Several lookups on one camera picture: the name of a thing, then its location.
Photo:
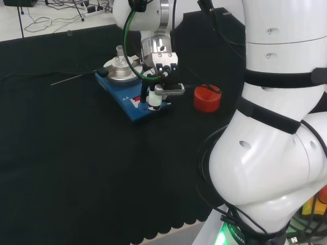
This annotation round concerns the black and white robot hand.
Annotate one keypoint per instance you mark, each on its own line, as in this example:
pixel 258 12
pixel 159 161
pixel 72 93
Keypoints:
pixel 158 76

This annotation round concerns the heater with blue base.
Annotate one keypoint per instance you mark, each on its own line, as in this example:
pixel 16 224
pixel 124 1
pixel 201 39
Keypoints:
pixel 127 109

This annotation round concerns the black plug on heater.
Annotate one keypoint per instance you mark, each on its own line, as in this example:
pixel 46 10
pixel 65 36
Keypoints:
pixel 103 72

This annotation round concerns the clear round-bottom glass flask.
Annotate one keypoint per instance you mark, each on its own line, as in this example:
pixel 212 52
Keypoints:
pixel 119 60

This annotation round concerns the red ribbed plastic cup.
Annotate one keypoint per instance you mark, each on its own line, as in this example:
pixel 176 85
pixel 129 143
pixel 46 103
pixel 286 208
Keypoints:
pixel 207 100

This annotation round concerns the thin metal probe rod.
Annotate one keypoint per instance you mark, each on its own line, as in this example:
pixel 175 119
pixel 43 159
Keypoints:
pixel 67 80

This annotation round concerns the grey cloth clip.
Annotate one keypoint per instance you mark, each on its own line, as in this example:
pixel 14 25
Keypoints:
pixel 227 14

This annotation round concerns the white power strip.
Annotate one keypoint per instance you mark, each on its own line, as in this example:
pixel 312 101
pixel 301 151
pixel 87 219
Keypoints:
pixel 92 10

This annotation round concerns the small clear clip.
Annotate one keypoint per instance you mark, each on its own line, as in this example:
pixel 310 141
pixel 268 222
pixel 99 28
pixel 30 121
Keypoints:
pixel 69 32

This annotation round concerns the black cloth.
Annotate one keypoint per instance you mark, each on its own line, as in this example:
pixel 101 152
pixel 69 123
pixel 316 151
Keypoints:
pixel 89 153

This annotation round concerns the black tripod leg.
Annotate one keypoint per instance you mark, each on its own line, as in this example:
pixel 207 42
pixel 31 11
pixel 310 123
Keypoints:
pixel 78 10

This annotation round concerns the dark thin pole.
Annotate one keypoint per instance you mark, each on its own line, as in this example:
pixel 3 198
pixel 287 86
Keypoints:
pixel 20 18

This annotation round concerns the black box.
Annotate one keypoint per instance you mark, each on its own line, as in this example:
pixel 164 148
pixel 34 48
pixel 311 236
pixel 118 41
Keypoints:
pixel 20 2

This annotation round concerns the yellow stop button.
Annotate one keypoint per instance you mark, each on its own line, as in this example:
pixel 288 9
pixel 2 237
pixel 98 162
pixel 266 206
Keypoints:
pixel 313 204

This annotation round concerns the silver usb plug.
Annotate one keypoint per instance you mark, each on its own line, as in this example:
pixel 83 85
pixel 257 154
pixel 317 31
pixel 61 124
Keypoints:
pixel 295 240

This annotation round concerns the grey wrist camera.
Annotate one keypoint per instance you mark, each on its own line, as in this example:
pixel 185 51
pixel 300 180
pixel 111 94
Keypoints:
pixel 169 89

